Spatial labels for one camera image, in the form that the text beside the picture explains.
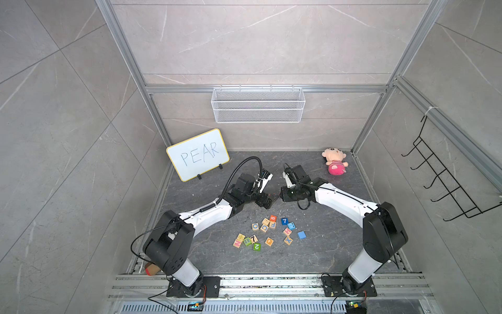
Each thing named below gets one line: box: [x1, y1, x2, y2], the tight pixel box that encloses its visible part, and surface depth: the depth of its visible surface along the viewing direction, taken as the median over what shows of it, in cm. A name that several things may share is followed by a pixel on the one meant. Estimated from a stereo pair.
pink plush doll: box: [321, 147, 349, 176], surface depth 112 cm
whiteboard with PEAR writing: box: [166, 128, 231, 182], surface depth 105 cm
